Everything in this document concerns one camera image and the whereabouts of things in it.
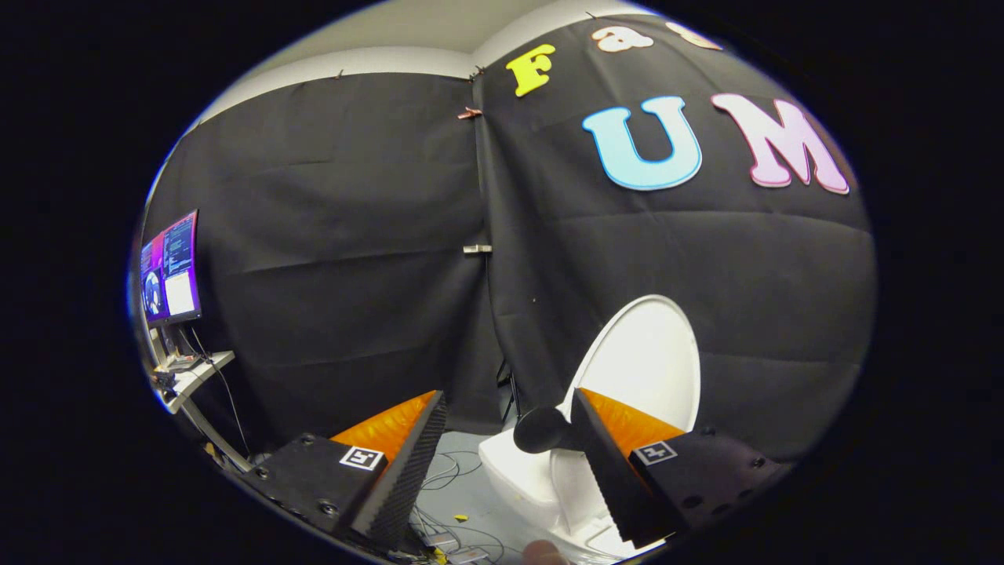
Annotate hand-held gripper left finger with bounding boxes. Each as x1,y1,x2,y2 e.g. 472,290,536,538
240,389,448,550

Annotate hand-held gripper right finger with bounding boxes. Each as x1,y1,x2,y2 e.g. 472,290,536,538
570,387,791,550

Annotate white toilet seat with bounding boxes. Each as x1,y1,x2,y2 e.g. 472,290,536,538
549,449,628,550

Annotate white ceramic toilet body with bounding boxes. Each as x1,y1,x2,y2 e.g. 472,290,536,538
478,428,668,560

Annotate dark round object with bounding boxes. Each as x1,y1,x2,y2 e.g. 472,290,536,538
514,406,583,455

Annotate black stand legs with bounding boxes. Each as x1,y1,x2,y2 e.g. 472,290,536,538
497,361,521,429

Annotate black backdrop cloth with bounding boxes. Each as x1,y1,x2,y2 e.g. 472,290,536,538
141,12,878,465

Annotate white desk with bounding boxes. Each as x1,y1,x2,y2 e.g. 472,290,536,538
154,350,253,473

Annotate computer monitor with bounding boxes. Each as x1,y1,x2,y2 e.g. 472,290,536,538
140,210,202,328

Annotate tangle of floor cables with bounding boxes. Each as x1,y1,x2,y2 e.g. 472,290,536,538
409,450,512,563

